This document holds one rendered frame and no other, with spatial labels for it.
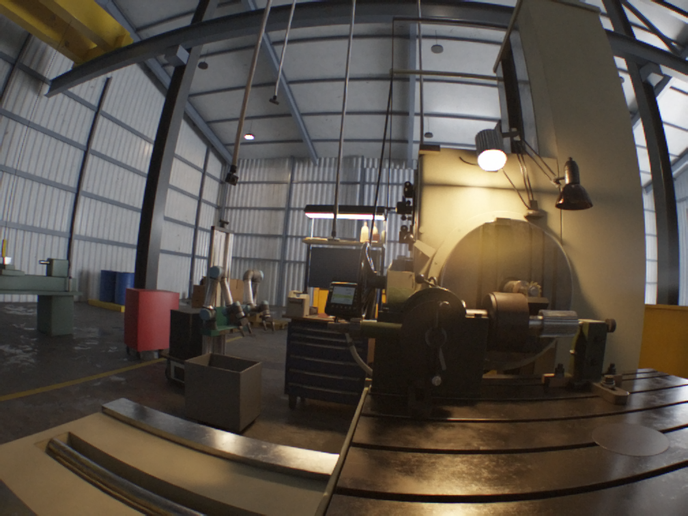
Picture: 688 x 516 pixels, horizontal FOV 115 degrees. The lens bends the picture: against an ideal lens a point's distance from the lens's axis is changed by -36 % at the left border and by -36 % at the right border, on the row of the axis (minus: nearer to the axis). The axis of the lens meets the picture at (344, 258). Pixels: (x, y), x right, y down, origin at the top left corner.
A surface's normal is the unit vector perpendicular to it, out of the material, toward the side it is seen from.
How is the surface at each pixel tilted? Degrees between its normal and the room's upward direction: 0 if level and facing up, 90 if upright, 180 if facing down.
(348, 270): 90
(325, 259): 90
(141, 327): 90
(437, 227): 90
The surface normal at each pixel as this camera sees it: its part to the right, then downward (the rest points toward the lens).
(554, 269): -0.16, -0.08
